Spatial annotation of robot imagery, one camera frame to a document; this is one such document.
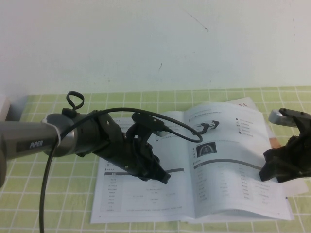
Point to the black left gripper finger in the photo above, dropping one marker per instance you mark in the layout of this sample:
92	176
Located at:
143	176
160	172

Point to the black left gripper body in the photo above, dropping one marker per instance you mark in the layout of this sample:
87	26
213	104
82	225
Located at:
120	155

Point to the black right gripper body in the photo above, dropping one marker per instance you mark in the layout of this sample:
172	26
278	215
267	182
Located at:
297	160

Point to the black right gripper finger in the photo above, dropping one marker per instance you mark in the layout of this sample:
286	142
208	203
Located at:
269	173
274	155

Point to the white product catalogue book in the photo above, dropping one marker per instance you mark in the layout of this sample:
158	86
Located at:
218	189

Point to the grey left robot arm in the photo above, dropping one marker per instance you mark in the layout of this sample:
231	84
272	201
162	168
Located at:
29	138

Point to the white brochure with red lettering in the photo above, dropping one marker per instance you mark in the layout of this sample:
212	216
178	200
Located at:
243	103

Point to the white zip tie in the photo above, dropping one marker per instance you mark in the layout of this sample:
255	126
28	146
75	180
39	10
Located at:
57	132

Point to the green checked tablecloth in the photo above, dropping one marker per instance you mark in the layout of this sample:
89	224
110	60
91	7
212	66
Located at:
73	206

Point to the grey white box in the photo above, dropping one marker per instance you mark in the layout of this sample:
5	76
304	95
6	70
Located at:
4	106

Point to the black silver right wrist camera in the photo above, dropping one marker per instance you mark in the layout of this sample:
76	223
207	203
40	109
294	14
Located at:
275	118

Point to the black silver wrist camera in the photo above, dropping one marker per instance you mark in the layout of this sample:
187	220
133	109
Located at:
147	121
275	118

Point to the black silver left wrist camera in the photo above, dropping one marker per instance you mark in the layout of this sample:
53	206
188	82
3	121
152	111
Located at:
147	121

